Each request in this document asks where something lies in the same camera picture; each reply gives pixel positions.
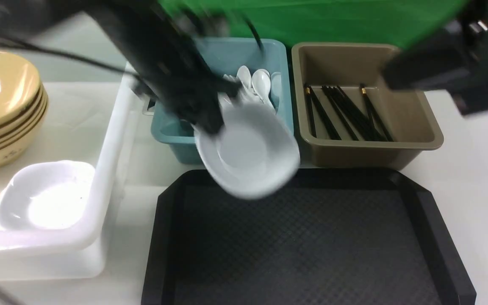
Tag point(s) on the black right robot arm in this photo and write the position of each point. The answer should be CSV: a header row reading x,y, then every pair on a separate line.
x,y
454,57

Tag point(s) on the white spoon pile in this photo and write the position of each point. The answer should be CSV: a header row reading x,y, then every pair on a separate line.
x,y
259,87

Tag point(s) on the teal plastic bin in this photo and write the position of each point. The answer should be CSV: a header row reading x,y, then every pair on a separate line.
x,y
225,55

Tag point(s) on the large white plastic tub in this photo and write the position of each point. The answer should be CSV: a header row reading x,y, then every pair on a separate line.
x,y
90,118

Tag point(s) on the middle stacked tan bowl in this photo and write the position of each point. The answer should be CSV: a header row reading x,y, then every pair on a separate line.
x,y
27,117

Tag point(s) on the white square dish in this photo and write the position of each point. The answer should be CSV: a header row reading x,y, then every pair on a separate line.
x,y
46,196
253,155

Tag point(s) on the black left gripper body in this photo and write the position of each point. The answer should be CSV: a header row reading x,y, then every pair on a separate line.
x,y
189,95

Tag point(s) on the green backdrop cloth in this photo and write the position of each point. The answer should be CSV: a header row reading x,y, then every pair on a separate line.
x,y
396,22

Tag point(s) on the white square dish in tub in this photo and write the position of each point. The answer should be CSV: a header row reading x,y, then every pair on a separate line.
x,y
46,196

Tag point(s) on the brown plastic bin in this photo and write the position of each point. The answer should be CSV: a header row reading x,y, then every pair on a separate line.
x,y
407,114

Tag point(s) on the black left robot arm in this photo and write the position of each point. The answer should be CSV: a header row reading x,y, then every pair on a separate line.
x,y
159,47

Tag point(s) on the black serving tray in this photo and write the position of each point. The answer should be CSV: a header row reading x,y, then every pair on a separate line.
x,y
329,237

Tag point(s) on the black chopsticks bundle in bin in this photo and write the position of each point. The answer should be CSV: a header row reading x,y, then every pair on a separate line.
x,y
366,126

